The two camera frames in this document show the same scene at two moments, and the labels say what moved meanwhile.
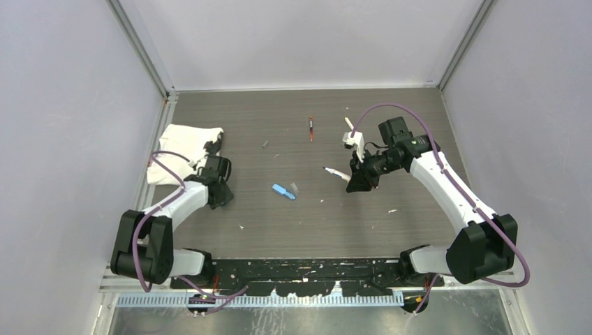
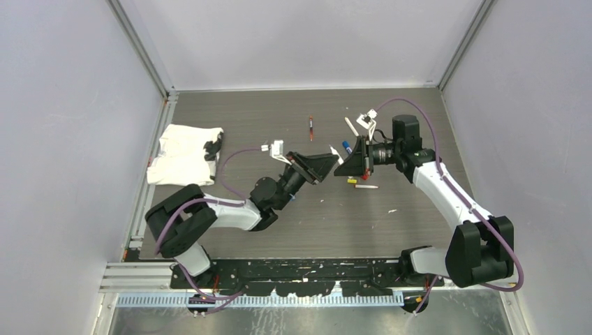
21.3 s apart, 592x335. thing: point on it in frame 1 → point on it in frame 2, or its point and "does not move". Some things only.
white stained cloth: (174, 155) does not move
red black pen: (311, 128) does not move
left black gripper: (227, 197) → (313, 168)
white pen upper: (348, 122) does not move
